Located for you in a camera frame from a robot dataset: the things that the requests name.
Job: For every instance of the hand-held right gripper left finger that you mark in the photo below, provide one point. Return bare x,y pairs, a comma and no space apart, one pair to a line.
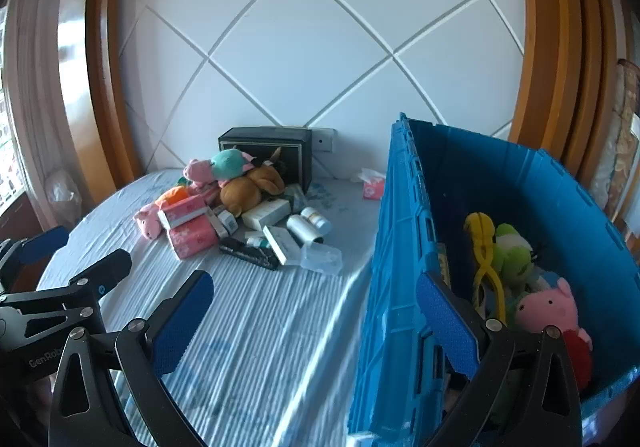
182,322

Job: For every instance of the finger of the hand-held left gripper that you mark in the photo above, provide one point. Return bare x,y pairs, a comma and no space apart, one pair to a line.
45,243
111,269

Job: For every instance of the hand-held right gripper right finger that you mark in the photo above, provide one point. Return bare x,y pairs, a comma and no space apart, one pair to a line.
450,327

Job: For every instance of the blue plastic crate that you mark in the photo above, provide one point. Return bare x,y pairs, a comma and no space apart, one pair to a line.
400,237

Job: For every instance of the white medicine bottle teal label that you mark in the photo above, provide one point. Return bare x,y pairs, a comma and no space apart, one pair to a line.
255,242

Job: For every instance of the long white box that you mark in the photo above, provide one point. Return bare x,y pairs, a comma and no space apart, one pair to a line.
282,244

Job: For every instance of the brown bear plush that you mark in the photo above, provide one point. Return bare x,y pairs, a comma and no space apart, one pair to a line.
245,192

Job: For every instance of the clear plastic bag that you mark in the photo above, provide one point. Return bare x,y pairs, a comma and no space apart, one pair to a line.
62,188

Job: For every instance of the pink pig plush orange dress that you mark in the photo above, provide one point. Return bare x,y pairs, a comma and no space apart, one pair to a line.
147,224

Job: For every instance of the yellow plastic toy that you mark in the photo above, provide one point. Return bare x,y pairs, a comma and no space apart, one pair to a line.
482,247

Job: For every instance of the black flat package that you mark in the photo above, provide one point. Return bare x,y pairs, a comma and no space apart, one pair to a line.
247,254

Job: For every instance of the green frog plush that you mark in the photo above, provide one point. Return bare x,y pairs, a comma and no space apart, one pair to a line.
515,257

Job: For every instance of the pink pig plush red dress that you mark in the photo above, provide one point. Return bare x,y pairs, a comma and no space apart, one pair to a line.
547,309

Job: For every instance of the small white box red end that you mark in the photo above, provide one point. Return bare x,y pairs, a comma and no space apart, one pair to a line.
227,223

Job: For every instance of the large white box green top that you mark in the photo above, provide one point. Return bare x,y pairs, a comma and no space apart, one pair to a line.
267,213

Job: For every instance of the beige curtain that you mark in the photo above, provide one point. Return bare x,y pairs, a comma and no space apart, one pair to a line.
30,102

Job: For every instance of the clear plastic box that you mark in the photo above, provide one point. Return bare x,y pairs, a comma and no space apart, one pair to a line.
321,259

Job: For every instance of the white cylindrical flask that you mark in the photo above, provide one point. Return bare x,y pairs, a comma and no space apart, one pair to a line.
302,228

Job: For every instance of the opened pink tissue pack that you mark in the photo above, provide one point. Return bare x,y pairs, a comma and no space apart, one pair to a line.
374,188

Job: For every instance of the teal plush toy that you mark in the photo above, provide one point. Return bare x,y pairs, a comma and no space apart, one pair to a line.
227,162

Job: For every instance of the small white bottle yellow label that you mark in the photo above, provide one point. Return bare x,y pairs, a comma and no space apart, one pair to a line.
315,218

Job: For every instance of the floral patterned cloth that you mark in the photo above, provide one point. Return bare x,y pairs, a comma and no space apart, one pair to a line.
620,142

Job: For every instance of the wooden wall trim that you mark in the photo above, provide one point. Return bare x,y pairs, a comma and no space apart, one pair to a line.
555,52
105,77

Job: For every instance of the white wall socket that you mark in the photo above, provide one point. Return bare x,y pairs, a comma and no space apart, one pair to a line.
322,141

